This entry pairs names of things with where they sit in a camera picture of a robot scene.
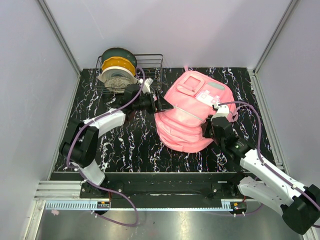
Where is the grey patterned plate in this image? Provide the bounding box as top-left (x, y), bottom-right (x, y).
top-left (103, 76), bottom-right (133, 94)

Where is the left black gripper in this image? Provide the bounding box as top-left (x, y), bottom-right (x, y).
top-left (133, 89), bottom-right (173, 115)

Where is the aluminium frame rail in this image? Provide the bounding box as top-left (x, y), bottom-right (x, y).
top-left (33, 180), bottom-right (307, 201)

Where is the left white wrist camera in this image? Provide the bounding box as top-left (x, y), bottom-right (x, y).
top-left (138, 77), bottom-right (154, 94)

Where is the yellow dotted plate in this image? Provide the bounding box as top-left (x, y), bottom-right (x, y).
top-left (101, 56), bottom-right (136, 76)

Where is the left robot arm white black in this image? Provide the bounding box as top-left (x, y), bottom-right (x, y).
top-left (59, 83), bottom-right (174, 198)

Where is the pink student backpack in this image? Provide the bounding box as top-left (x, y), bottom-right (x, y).
top-left (154, 70), bottom-right (236, 153)

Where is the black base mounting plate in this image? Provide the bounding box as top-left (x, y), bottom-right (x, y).
top-left (79, 171), bottom-right (258, 200)

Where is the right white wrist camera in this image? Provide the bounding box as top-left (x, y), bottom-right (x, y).
top-left (212, 103), bottom-right (230, 118)

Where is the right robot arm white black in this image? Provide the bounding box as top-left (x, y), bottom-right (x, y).
top-left (201, 115), bottom-right (320, 235)

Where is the dark green plate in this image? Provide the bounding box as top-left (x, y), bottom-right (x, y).
top-left (101, 47), bottom-right (137, 68)

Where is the white rimmed plate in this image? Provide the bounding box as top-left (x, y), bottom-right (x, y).
top-left (97, 66), bottom-right (138, 84)

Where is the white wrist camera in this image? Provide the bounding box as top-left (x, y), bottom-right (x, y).
top-left (212, 103), bottom-right (230, 118)
top-left (138, 77), bottom-right (154, 94)

